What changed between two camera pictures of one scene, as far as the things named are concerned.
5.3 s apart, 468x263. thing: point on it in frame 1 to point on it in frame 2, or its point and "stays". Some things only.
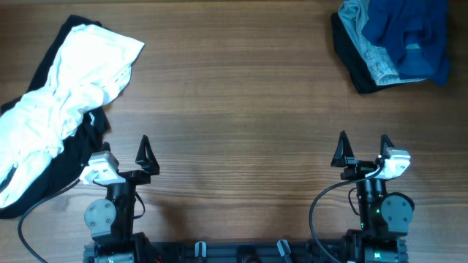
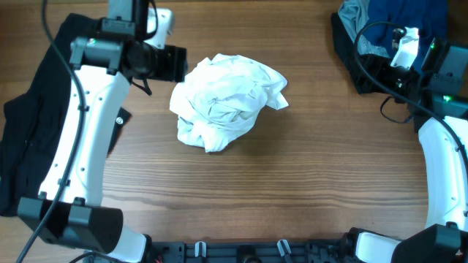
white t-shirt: (93, 65) to (219, 100)
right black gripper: (339, 159) to (382, 67)
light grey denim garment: (353, 14) stays
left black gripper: (145, 159) to (175, 64)
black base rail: (138, 251) stays
